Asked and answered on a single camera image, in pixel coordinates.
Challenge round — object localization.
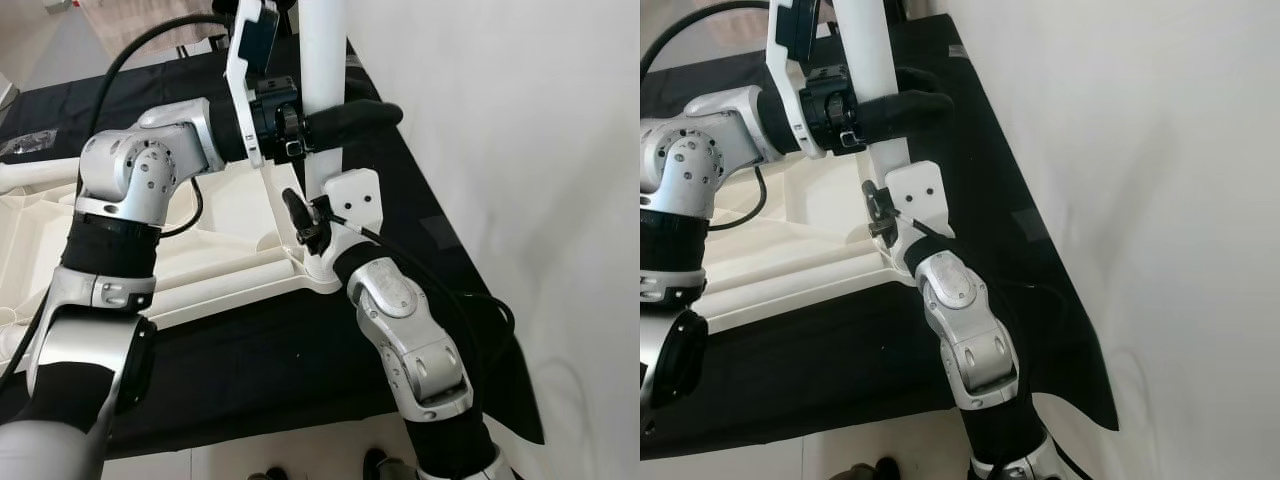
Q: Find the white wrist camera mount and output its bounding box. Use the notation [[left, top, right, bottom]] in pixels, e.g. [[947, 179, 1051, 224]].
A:
[[768, 0, 829, 161], [885, 160, 946, 241], [224, 0, 283, 169], [322, 168, 384, 241]]

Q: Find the black table cloth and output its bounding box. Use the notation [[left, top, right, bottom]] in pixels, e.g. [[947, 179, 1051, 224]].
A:
[[0, 40, 546, 461], [640, 15, 1121, 461]]

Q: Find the beige cloth covered table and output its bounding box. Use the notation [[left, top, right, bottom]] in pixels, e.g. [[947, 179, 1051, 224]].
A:
[[700, 0, 776, 46], [78, 0, 233, 59]]

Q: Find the white plastic table leg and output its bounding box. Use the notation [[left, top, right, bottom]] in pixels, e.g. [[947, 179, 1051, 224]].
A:
[[705, 262, 891, 321], [298, 0, 351, 263], [150, 262, 311, 313], [832, 0, 913, 251], [0, 158, 83, 193]]

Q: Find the clear plastic bag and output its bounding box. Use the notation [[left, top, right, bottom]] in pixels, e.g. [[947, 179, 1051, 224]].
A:
[[0, 128, 63, 161]]

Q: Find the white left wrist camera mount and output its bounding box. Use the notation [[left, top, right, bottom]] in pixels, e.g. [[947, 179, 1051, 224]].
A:
[[224, 0, 283, 169], [768, 0, 829, 161]]

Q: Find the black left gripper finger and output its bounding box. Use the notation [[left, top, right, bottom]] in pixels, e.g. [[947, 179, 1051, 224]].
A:
[[305, 100, 403, 149], [862, 70, 953, 143]]

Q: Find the white plastic table top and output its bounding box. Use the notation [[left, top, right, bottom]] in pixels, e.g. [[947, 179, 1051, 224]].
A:
[[700, 165, 916, 336], [0, 160, 346, 346]]

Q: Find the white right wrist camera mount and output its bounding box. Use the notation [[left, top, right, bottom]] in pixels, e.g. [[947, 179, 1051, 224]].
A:
[[885, 160, 946, 241], [322, 168, 384, 241]]

